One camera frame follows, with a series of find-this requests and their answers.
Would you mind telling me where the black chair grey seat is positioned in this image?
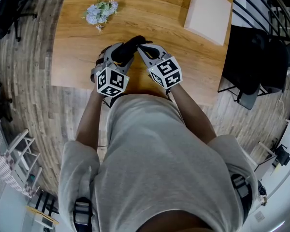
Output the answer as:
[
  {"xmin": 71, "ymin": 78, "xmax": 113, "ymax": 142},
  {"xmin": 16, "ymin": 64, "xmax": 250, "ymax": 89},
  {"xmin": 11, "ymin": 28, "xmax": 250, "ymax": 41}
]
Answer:
[{"xmin": 217, "ymin": 25, "xmax": 290, "ymax": 111}]

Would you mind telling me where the person's left forearm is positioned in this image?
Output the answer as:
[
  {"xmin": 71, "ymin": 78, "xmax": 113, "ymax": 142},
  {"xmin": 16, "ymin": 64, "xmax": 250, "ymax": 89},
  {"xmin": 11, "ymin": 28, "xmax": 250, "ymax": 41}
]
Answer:
[{"xmin": 74, "ymin": 87, "xmax": 104, "ymax": 152}]

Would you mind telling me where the black slatted rack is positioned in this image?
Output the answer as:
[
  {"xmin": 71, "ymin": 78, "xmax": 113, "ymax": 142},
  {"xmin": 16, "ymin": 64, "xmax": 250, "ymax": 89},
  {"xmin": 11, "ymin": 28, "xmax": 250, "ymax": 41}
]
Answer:
[{"xmin": 34, "ymin": 191, "xmax": 60, "ymax": 216}]

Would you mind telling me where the grey black harness strap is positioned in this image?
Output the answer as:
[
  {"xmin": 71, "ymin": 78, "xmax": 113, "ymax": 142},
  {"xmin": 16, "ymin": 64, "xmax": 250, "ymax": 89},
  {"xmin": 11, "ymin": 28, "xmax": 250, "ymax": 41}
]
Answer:
[
  {"xmin": 232, "ymin": 174, "xmax": 254, "ymax": 224},
  {"xmin": 72, "ymin": 196, "xmax": 94, "ymax": 232}
]

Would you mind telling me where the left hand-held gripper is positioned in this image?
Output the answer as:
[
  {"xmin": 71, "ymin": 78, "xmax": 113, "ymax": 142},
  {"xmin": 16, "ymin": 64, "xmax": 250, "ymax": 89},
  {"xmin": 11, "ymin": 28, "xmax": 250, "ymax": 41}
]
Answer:
[{"xmin": 90, "ymin": 42, "xmax": 138, "ymax": 98}]

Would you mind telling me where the person's white t-shirt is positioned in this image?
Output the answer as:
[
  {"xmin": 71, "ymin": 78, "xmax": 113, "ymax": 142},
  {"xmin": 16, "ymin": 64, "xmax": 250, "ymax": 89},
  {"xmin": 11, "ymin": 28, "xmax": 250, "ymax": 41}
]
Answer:
[{"xmin": 58, "ymin": 93, "xmax": 260, "ymax": 232}]

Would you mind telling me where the pale blue flower bouquet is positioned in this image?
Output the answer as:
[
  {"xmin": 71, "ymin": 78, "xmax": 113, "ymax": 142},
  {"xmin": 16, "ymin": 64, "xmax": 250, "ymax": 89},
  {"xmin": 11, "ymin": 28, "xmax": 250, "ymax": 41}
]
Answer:
[{"xmin": 81, "ymin": 0, "xmax": 119, "ymax": 34}]

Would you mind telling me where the wooden tray white device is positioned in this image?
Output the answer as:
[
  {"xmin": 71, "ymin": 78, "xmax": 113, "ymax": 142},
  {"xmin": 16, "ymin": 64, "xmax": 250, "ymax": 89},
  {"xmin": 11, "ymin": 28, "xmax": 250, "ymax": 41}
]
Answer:
[{"xmin": 26, "ymin": 205, "xmax": 60, "ymax": 228}]

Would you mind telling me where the black device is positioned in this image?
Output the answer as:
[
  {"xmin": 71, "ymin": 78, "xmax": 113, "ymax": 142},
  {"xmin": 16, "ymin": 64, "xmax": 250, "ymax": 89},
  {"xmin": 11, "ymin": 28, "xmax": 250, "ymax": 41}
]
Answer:
[{"xmin": 275, "ymin": 144, "xmax": 290, "ymax": 167}]

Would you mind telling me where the white flat box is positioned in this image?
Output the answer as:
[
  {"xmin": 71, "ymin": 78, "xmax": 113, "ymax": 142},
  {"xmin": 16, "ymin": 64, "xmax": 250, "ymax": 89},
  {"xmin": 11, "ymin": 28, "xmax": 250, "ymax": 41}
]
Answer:
[{"xmin": 183, "ymin": 0, "xmax": 233, "ymax": 46}]

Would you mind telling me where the white metal rack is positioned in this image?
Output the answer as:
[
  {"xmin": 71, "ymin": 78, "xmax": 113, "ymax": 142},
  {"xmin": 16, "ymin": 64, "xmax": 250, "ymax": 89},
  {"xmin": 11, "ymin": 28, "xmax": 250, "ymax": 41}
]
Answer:
[{"xmin": 6, "ymin": 128, "xmax": 43, "ymax": 187}]

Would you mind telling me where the white table frame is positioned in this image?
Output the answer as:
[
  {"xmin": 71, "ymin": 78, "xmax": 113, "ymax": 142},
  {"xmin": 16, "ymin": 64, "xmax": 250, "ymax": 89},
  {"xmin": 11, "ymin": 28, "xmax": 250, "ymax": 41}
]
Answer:
[{"xmin": 253, "ymin": 141, "xmax": 280, "ymax": 178}]

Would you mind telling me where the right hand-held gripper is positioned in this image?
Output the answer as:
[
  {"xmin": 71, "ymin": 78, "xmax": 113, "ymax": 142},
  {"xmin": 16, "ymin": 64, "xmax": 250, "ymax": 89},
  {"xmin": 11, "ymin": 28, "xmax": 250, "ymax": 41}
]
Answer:
[{"xmin": 136, "ymin": 43, "xmax": 183, "ymax": 90}]

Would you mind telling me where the person's right forearm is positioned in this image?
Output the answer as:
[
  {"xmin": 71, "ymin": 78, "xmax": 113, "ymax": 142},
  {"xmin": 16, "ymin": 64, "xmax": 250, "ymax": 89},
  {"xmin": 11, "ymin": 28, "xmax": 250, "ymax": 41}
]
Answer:
[{"xmin": 170, "ymin": 83, "xmax": 218, "ymax": 145}]

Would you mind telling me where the black office chair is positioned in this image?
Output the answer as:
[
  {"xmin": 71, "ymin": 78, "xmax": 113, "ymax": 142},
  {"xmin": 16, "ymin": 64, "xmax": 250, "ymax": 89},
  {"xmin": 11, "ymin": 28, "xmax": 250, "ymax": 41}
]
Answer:
[{"xmin": 0, "ymin": 0, "xmax": 38, "ymax": 43}]

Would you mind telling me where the pink white checkered cloth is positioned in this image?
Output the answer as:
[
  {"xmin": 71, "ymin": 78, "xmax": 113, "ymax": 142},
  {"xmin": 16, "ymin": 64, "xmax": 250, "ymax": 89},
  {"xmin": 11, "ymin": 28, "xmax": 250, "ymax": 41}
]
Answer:
[{"xmin": 0, "ymin": 131, "xmax": 39, "ymax": 199}]

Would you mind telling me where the black railing wooden handrail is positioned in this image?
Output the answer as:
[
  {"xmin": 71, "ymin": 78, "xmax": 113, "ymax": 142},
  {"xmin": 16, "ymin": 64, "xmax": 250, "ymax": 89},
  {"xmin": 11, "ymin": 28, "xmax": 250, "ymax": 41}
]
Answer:
[{"xmin": 232, "ymin": 0, "xmax": 290, "ymax": 48}]

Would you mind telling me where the black zippered pouch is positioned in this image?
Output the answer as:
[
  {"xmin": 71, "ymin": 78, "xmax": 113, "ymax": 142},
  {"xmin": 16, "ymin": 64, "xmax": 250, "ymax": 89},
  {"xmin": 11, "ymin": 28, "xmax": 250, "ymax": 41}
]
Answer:
[{"xmin": 110, "ymin": 35, "xmax": 153, "ymax": 64}]

